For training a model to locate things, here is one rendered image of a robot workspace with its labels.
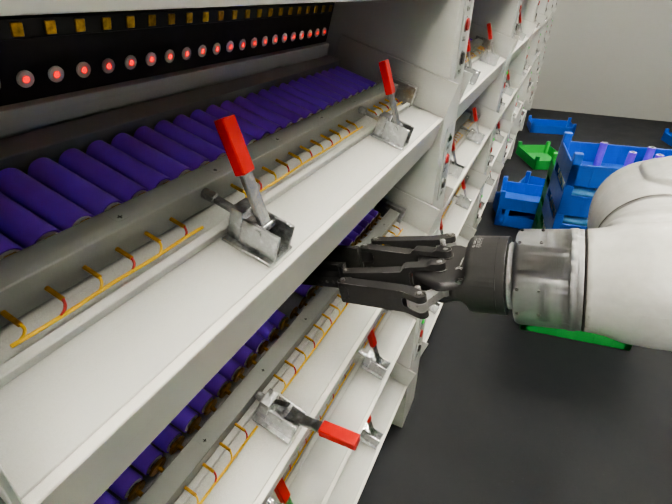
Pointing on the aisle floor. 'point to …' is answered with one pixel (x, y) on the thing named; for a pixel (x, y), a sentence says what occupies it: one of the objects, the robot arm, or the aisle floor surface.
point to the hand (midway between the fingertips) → (326, 265)
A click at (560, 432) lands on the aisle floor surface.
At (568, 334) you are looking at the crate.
